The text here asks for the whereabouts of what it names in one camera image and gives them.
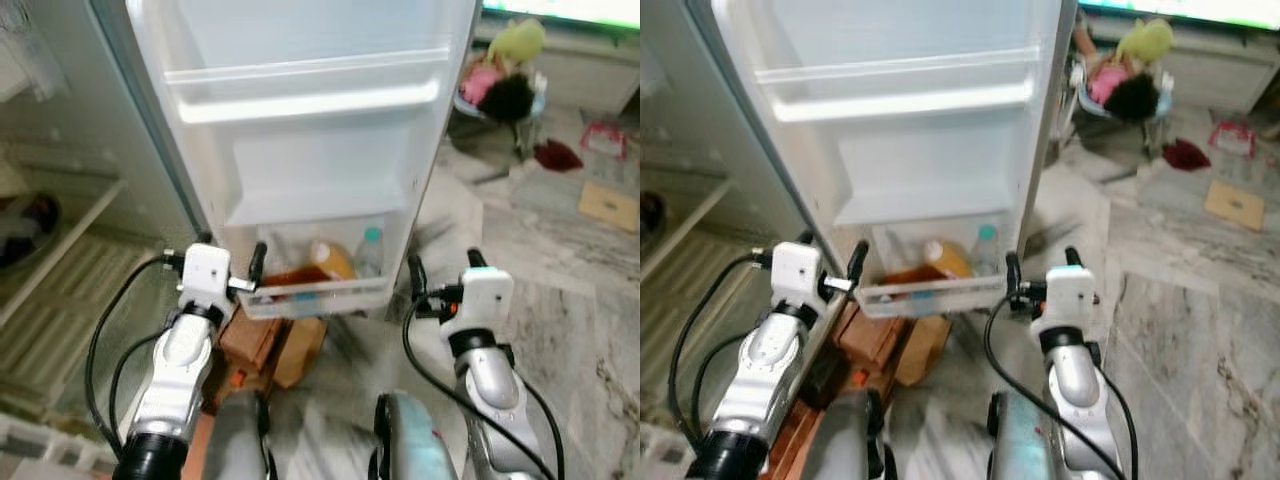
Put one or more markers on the white fridge cabinet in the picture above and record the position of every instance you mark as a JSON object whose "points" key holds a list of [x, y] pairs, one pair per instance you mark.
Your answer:
{"points": [[680, 130], [60, 130]]}

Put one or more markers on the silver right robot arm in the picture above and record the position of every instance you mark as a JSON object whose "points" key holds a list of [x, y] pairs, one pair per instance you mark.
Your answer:
{"points": [[480, 380], [1072, 380]]}

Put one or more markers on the grey robot right leg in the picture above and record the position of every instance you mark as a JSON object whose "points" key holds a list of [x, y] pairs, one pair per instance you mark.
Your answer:
{"points": [[1020, 445], [410, 445]]}

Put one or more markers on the red and white bag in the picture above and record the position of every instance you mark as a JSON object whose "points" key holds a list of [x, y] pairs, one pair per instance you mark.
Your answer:
{"points": [[603, 140], [1232, 140]]}

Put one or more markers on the dark red cloth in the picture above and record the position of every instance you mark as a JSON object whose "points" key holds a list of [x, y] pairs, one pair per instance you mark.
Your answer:
{"points": [[558, 155], [1186, 154]]}

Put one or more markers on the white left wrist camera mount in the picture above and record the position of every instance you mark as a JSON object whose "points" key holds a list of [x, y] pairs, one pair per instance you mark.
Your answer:
{"points": [[800, 275], [207, 275]]}

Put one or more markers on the grey robot leg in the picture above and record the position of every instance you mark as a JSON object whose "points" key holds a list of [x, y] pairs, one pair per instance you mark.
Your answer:
{"points": [[410, 445], [850, 440], [1020, 445]]}

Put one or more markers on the ribbed fridge drawer cover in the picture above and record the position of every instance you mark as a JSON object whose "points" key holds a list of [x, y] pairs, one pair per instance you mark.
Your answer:
{"points": [[690, 310], [70, 320]]}

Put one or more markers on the yellow-green plush toy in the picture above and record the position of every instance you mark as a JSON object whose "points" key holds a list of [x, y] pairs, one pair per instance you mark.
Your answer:
{"points": [[520, 40], [1148, 40]]}

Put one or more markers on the orange brick stack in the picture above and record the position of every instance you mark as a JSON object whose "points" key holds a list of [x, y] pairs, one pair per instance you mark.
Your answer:
{"points": [[868, 338], [250, 340]]}

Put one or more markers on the brown cardboard piece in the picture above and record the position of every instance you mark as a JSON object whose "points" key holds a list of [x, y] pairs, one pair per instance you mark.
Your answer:
{"points": [[610, 207], [1235, 205]]}

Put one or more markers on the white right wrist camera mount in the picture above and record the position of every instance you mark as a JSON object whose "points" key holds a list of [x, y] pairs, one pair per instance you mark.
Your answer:
{"points": [[1068, 295], [485, 295]]}

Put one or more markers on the clear door shelf bin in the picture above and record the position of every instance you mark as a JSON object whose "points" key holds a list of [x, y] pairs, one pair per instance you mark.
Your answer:
{"points": [[320, 298], [930, 298]]}

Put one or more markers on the orange drink bottle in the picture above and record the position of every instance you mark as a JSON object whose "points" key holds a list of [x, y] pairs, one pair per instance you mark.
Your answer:
{"points": [[335, 262], [948, 260]]}

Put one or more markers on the dark bowl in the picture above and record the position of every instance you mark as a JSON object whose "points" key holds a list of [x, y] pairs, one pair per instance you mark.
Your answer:
{"points": [[650, 212], [30, 230]]}

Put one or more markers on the clear water bottle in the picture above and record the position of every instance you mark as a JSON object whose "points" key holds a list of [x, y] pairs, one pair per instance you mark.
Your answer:
{"points": [[985, 252], [370, 255]]}

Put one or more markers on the white fridge shelf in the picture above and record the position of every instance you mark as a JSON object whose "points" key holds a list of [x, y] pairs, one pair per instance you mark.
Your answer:
{"points": [[70, 244], [690, 227]]}

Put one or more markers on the black furry toy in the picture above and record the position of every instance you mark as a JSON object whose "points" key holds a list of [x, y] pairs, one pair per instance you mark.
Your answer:
{"points": [[1138, 100], [512, 100]]}

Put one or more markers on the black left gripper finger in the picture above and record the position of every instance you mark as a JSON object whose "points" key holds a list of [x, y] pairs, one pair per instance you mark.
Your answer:
{"points": [[258, 265], [858, 263], [204, 240], [806, 240]]}

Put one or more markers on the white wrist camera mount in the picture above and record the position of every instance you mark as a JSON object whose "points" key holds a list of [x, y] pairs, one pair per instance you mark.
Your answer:
{"points": [[1068, 295], [800, 275], [207, 275], [485, 295]]}

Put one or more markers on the pink soft toy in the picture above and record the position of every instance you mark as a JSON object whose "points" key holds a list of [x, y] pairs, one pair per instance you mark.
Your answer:
{"points": [[482, 85], [1108, 82]]}

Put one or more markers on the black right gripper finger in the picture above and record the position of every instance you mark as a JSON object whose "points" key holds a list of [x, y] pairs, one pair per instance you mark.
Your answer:
{"points": [[417, 278], [1014, 275], [1074, 257], [478, 259]]}

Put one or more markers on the grey robot left leg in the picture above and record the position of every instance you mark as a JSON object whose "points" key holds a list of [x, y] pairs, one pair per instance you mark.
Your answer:
{"points": [[850, 440]]}

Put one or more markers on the clear door shelf rail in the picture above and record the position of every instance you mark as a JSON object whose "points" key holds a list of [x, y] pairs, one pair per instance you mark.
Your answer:
{"points": [[300, 103], [900, 103]]}

